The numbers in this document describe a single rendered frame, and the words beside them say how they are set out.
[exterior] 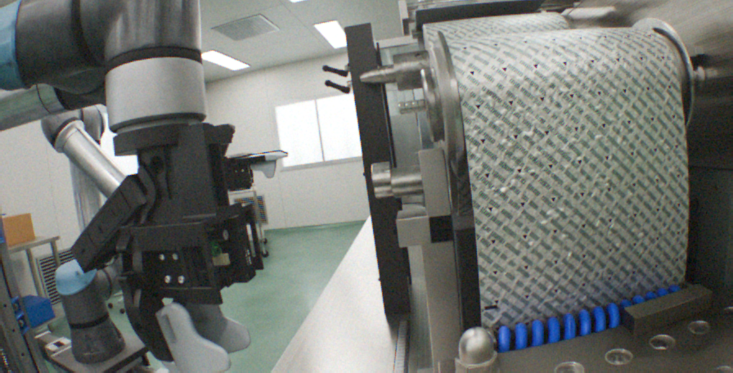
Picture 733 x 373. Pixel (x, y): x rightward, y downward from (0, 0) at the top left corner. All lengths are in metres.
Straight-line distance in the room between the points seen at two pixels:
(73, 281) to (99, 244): 0.65
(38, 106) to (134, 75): 0.23
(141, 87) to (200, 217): 0.09
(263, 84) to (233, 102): 0.65
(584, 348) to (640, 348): 0.05
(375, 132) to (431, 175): 0.28
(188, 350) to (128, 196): 0.12
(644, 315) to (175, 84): 0.40
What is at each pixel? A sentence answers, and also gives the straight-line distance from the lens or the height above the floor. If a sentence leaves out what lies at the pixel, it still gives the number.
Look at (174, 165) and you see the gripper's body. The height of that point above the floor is 1.22.
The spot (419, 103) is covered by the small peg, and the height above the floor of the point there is 1.26.
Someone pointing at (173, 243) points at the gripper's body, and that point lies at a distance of 0.24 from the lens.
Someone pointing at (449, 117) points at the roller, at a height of 1.23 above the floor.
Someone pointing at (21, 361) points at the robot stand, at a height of 0.86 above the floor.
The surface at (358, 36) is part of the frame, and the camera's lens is 0.68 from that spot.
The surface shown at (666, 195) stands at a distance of 0.41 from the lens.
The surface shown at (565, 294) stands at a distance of 0.38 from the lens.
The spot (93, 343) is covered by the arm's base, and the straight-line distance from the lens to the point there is 0.99.
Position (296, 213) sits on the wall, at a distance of 6.32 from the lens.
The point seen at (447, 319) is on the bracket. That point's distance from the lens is 0.45.
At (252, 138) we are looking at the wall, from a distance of 6.49.
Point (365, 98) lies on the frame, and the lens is 0.66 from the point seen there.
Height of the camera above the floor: 1.22
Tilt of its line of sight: 3 degrees down
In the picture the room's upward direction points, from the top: 8 degrees counter-clockwise
